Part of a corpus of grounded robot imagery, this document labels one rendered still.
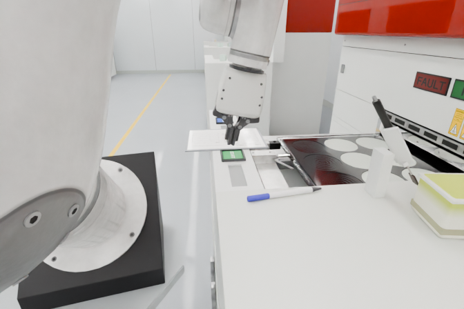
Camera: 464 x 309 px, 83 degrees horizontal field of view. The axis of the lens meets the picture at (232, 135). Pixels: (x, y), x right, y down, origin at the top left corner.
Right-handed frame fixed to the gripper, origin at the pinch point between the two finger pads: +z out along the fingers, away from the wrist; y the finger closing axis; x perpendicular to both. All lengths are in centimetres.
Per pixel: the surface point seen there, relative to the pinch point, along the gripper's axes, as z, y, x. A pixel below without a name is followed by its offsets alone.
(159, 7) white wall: -57, 145, -795
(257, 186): 4.6, -4.6, 13.5
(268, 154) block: 8.0, -13.4, -10.8
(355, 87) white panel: -12, -57, -50
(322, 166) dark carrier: 6.2, -26.6, -3.7
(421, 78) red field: -21, -54, -16
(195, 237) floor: 102, -5, -78
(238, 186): 5.3, -1.0, 13.1
